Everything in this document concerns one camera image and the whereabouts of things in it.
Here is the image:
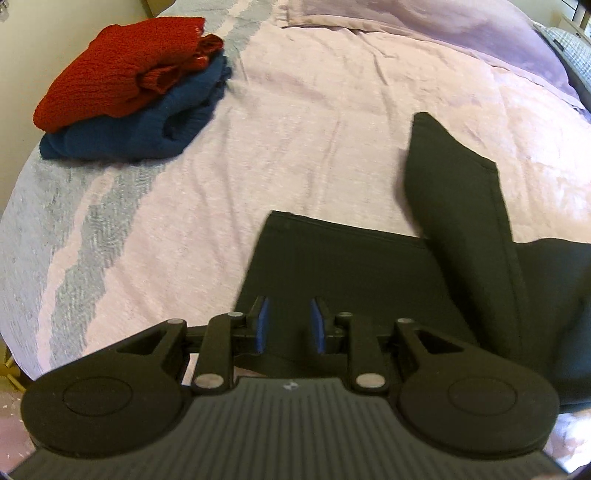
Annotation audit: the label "grey herringbone blanket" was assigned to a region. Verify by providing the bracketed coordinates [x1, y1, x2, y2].
[1, 1, 283, 378]

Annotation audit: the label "red knitted sweater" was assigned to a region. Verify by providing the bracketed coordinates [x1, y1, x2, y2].
[33, 17, 224, 134]

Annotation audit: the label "grey checked pillow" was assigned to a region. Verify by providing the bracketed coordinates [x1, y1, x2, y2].
[535, 26, 590, 93]

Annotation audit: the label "black trousers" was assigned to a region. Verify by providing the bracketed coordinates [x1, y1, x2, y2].
[235, 112, 590, 412]

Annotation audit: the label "lilac pillow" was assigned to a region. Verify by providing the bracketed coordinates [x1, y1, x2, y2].
[287, 1, 590, 109]

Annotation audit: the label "pink bedspread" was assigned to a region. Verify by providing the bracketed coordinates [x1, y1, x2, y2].
[0, 0, 591, 471]

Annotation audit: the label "navy blue folded sweater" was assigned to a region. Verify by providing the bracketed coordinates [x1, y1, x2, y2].
[39, 53, 231, 162]

